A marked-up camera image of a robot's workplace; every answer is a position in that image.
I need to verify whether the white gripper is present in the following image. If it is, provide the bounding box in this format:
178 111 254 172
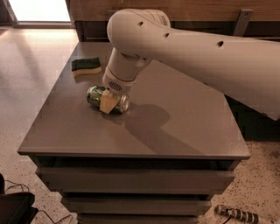
100 67 135 114

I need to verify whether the green soda can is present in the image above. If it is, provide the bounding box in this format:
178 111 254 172
87 86 130 114

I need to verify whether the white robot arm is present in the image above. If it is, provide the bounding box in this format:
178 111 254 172
102 9 280 120

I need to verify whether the green yellow sponge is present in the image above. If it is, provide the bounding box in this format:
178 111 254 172
72 57 102 76

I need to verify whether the grey drawer cabinet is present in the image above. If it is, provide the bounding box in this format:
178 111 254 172
17 41 251 224

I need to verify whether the power strip on floor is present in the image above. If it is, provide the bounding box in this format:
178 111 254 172
213 204 274 224

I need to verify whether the wooden wall shelf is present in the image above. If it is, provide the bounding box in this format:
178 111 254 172
66 0 280 42

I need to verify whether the dark object with cables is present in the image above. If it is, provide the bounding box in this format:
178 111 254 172
0 174 74 224

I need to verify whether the right metal wall bracket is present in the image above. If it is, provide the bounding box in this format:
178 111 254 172
233 9 253 37

